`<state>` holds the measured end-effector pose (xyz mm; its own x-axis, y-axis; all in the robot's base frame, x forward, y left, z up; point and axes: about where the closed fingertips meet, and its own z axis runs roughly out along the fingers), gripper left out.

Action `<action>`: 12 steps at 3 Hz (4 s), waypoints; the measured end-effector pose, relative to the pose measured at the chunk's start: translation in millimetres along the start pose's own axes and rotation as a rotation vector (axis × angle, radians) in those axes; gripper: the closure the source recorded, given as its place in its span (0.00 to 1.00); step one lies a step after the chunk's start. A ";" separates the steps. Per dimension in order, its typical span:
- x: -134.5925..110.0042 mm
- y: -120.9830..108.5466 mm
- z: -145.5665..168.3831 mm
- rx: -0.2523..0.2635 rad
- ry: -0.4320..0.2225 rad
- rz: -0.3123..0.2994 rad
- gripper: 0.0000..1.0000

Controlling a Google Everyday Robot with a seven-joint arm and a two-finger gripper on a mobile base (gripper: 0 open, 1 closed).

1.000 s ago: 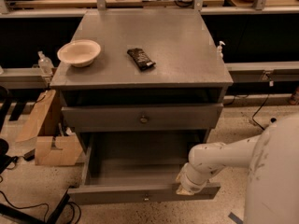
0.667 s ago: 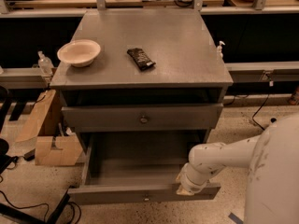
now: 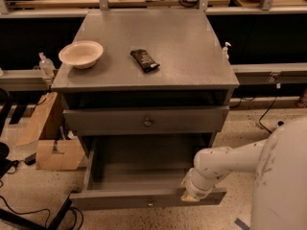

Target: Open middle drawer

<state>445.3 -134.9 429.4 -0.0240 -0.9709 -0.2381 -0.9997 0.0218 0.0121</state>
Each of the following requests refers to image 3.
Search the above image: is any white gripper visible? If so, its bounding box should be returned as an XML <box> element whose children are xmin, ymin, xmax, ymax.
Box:
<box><xmin>180</xmin><ymin>168</ymin><xmax>215</xmax><ymax>202</ymax></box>

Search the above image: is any grey drawer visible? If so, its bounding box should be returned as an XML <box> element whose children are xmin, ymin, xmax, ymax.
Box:
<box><xmin>69</xmin><ymin>134</ymin><xmax>228</xmax><ymax>212</ymax></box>
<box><xmin>63</xmin><ymin>106</ymin><xmax>229</xmax><ymax>136</ymax></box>

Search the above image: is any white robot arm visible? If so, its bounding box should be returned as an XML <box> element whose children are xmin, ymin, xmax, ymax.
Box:
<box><xmin>181</xmin><ymin>116</ymin><xmax>307</xmax><ymax>230</ymax></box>

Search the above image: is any grey top drawer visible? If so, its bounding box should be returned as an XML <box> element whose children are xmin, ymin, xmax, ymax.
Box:
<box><xmin>63</xmin><ymin>106</ymin><xmax>229</xmax><ymax>136</ymax></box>

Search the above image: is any grey drawer cabinet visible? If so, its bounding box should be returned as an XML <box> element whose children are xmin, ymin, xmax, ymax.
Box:
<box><xmin>51</xmin><ymin>9</ymin><xmax>240</xmax><ymax>151</ymax></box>

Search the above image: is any open cardboard box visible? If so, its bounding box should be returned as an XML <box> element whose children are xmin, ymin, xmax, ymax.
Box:
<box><xmin>16</xmin><ymin>92</ymin><xmax>85</xmax><ymax>171</ymax></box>

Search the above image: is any black stand leg right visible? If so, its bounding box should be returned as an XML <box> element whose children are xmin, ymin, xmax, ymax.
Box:
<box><xmin>277</xmin><ymin>121</ymin><xmax>284</xmax><ymax>127</ymax></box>

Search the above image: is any black snack packet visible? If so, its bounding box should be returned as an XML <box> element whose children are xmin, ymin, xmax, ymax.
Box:
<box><xmin>130</xmin><ymin>49</ymin><xmax>160</xmax><ymax>73</ymax></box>

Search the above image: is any white pump bottle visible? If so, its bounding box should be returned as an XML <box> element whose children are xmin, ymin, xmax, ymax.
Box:
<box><xmin>223</xmin><ymin>42</ymin><xmax>231</xmax><ymax>59</ymax></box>

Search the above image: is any white bowl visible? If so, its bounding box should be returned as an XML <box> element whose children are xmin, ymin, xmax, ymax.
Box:
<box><xmin>59</xmin><ymin>40</ymin><xmax>104</xmax><ymax>69</ymax></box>

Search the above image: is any clear sanitizer bottle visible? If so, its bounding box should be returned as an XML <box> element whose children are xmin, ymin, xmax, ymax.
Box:
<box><xmin>38</xmin><ymin>53</ymin><xmax>56</xmax><ymax>77</ymax></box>

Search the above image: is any black floor cable right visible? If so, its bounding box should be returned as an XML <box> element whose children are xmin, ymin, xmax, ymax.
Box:
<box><xmin>257</xmin><ymin>96</ymin><xmax>279</xmax><ymax>134</ymax></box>

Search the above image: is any black floor cable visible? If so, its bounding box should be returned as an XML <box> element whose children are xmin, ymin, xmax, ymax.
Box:
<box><xmin>0</xmin><ymin>195</ymin><xmax>84</xmax><ymax>230</ymax></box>
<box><xmin>257</xmin><ymin>96</ymin><xmax>279</xmax><ymax>134</ymax></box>

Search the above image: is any black floor cable left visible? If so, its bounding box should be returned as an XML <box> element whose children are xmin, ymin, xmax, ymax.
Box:
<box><xmin>0</xmin><ymin>195</ymin><xmax>84</xmax><ymax>230</ymax></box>

